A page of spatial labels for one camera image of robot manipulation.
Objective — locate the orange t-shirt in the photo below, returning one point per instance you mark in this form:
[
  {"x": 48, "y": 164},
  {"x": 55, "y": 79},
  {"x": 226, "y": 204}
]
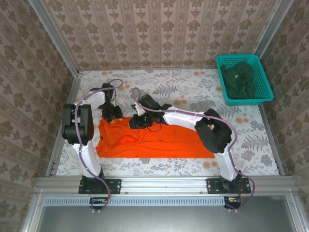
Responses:
[{"x": 169, "y": 145}]

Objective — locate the teal plastic basket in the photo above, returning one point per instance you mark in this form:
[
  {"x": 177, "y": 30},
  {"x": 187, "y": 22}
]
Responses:
[{"x": 262, "y": 79}]

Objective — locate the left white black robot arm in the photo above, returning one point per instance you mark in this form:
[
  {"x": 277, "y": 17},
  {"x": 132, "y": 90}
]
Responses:
[{"x": 72, "y": 125}]

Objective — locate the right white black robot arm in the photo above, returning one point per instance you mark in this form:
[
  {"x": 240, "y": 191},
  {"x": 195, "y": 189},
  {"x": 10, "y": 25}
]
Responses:
[{"x": 181, "y": 118}]

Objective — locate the floral patterned table cover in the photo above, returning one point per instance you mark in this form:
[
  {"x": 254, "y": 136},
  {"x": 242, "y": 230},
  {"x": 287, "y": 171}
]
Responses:
[{"x": 193, "y": 84}]

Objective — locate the black connector socket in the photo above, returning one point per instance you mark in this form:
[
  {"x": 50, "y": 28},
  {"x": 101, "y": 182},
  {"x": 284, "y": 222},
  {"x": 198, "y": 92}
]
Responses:
[
  {"x": 233, "y": 201},
  {"x": 96, "y": 201}
]

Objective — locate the dark green t-shirt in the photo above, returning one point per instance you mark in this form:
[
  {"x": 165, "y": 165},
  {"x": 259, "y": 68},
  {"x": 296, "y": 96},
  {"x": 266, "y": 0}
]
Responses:
[{"x": 243, "y": 75}]

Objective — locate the grey metal sheet panel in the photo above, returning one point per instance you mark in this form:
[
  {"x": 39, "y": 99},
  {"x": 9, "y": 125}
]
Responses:
[{"x": 154, "y": 220}]

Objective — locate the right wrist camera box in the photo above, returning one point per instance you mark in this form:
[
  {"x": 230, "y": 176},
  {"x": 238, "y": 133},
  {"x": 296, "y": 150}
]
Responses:
[{"x": 138, "y": 110}]

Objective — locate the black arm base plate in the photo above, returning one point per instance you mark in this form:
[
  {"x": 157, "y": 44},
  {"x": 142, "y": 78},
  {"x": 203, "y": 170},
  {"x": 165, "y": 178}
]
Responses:
[
  {"x": 213, "y": 186},
  {"x": 114, "y": 186}
]

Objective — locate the wide aluminium base rail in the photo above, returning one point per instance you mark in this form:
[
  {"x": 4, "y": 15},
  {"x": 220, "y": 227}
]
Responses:
[{"x": 164, "y": 184}]

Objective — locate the aluminium frame post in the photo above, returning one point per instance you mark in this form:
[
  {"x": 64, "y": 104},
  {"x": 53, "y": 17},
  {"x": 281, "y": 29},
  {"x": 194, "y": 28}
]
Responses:
[
  {"x": 268, "y": 36},
  {"x": 55, "y": 38}
]

